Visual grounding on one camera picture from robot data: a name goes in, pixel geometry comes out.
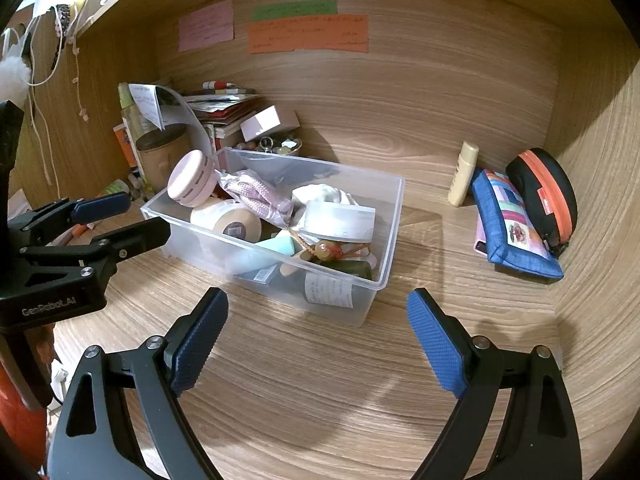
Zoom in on dark green labelled bottle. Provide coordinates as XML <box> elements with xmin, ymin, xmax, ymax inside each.
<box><xmin>304</xmin><ymin>259</ymin><xmax>374</xmax><ymax>312</ymax></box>

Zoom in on orange cloth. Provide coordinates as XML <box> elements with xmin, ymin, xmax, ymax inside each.
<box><xmin>0</xmin><ymin>360</ymin><xmax>51</xmax><ymax>463</ymax></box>

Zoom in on hanging white cords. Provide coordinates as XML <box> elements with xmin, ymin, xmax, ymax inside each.
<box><xmin>20</xmin><ymin>5</ymin><xmax>92</xmax><ymax>186</ymax></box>

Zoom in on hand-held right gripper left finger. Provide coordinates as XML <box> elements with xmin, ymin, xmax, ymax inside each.
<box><xmin>47</xmin><ymin>287</ymin><xmax>230</xmax><ymax>480</ymax></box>

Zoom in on small labelled packet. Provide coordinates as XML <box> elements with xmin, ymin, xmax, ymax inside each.
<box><xmin>234</xmin><ymin>264</ymin><xmax>279</xmax><ymax>287</ymax></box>

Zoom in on brown cardboard tube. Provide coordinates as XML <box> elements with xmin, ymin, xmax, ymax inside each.
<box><xmin>136</xmin><ymin>127</ymin><xmax>193</xmax><ymax>193</ymax></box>

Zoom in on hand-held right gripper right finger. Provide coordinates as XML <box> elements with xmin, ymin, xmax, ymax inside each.
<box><xmin>406</xmin><ymin>287</ymin><xmax>583</xmax><ymax>480</ymax></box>

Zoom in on curled white paper sheet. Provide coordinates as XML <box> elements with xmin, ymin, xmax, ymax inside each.
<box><xmin>129</xmin><ymin>83</ymin><xmax>217</xmax><ymax>171</ymax></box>

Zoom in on teal soft object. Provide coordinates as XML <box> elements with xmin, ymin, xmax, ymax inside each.
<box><xmin>257</xmin><ymin>236</ymin><xmax>303</xmax><ymax>259</ymax></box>

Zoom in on white tape roll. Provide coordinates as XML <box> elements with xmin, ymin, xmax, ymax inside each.
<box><xmin>190</xmin><ymin>199</ymin><xmax>263</xmax><ymax>243</ymax></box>

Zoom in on blue patchwork pouch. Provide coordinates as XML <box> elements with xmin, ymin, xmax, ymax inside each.
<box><xmin>472</xmin><ymin>167</ymin><xmax>565</xmax><ymax>280</ymax></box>

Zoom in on pink paper note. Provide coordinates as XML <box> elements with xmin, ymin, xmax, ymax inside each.
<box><xmin>178</xmin><ymin>0</ymin><xmax>235</xmax><ymax>53</ymax></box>

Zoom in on orange carton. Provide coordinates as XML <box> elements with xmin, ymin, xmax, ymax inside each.
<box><xmin>112</xmin><ymin>122</ymin><xmax>139</xmax><ymax>168</ymax></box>

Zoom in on small white box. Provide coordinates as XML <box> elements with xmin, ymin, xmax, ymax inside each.
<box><xmin>240</xmin><ymin>105</ymin><xmax>300</xmax><ymax>143</ymax></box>

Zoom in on pink round case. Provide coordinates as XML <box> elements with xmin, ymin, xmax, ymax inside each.
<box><xmin>167</xmin><ymin>150</ymin><xmax>217</xmax><ymax>207</ymax></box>

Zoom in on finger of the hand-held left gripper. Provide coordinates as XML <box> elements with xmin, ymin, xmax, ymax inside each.
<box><xmin>9</xmin><ymin>191</ymin><xmax>133</xmax><ymax>233</ymax></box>
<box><xmin>20</xmin><ymin>216</ymin><xmax>172</xmax><ymax>281</ymax></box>

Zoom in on pink flat case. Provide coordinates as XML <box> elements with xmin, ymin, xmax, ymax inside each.
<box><xmin>473</xmin><ymin>220</ymin><xmax>493</xmax><ymax>260</ymax></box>

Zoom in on white shell-shaped object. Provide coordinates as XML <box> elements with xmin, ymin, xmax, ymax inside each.
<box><xmin>291</xmin><ymin>184</ymin><xmax>362</xmax><ymax>226</ymax></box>

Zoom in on pale green bottle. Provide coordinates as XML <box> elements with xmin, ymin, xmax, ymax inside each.
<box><xmin>118</xmin><ymin>82</ymin><xmax>146</xmax><ymax>146</ymax></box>

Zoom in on orange and green packet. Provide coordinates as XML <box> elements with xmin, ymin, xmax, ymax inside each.
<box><xmin>97</xmin><ymin>178</ymin><xmax>132</xmax><ymax>200</ymax></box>

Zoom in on cream lotion bottle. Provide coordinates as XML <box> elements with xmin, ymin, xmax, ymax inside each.
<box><xmin>447</xmin><ymin>141</ymin><xmax>480</xmax><ymax>207</ymax></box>

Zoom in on white fluffy object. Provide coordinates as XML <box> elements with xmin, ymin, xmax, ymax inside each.
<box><xmin>0</xmin><ymin>55</ymin><xmax>33</xmax><ymax>103</ymax></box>

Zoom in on stack of books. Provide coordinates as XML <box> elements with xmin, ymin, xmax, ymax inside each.
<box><xmin>182</xmin><ymin>87</ymin><xmax>263</xmax><ymax>150</ymax></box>

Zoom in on clear plastic storage bin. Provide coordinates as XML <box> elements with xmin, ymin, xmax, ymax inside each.
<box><xmin>140</xmin><ymin>147</ymin><xmax>406</xmax><ymax>328</ymax></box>

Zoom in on black case with orange zipper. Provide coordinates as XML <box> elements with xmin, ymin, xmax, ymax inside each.
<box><xmin>505</xmin><ymin>148</ymin><xmax>579</xmax><ymax>260</ymax></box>

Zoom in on bowl of polished stones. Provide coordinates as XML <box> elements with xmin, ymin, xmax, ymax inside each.
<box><xmin>235</xmin><ymin>135</ymin><xmax>303</xmax><ymax>157</ymax></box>

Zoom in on wooden desktop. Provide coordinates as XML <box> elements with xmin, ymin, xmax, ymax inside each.
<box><xmin>10</xmin><ymin>130</ymin><xmax>573</xmax><ymax>480</ymax></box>

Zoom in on orange paper note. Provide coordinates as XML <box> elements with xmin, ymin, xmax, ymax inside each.
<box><xmin>246</xmin><ymin>14</ymin><xmax>370</xmax><ymax>55</ymax></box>

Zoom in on green paper note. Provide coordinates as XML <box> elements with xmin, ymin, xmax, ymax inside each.
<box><xmin>251</xmin><ymin>0</ymin><xmax>338</xmax><ymax>23</ymax></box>

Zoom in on pink lace pouch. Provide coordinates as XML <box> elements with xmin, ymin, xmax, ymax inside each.
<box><xmin>215</xmin><ymin>169</ymin><xmax>296</xmax><ymax>228</ymax></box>

